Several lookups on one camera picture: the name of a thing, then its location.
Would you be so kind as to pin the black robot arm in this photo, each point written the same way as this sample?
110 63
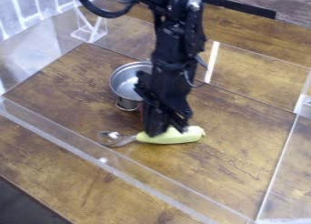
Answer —
174 12

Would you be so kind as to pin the small steel pot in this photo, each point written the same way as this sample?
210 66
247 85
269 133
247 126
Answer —
122 84

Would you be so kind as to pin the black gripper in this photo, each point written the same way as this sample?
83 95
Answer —
167 85

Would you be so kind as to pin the green handled metal spoon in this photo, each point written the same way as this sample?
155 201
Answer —
173 136

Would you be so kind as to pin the clear acrylic enclosure wall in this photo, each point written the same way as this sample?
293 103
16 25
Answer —
246 173

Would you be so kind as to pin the black bar on wall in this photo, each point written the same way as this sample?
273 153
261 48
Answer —
249 9

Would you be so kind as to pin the clear acrylic bracket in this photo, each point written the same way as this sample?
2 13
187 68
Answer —
89 32

